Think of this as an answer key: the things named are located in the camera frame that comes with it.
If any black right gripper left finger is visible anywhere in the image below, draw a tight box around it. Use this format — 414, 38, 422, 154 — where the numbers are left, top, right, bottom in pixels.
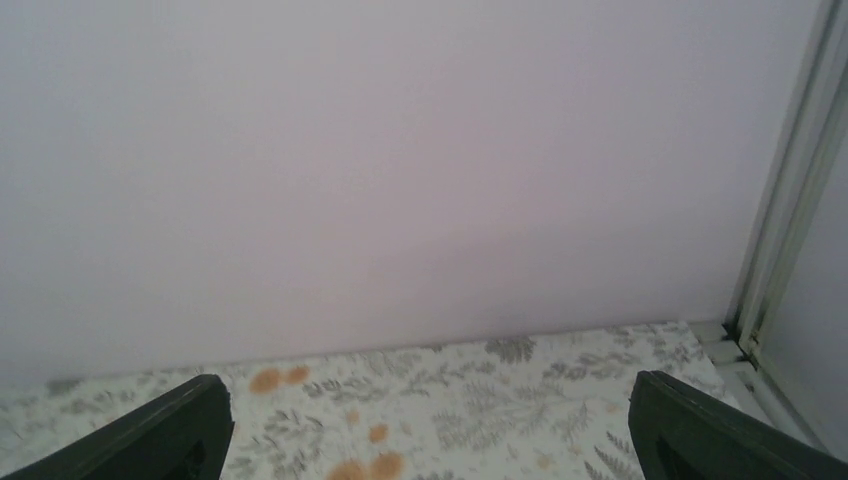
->
6, 374, 234, 479

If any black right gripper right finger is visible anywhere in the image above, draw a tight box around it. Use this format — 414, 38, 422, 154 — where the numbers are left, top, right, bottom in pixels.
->
628, 371, 847, 479

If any floral patterned table mat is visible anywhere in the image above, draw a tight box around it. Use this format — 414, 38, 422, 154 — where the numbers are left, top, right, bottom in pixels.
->
0, 321, 743, 480

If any aluminium frame post right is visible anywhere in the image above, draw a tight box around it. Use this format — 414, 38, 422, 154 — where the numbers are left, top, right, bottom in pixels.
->
729, 1, 847, 357

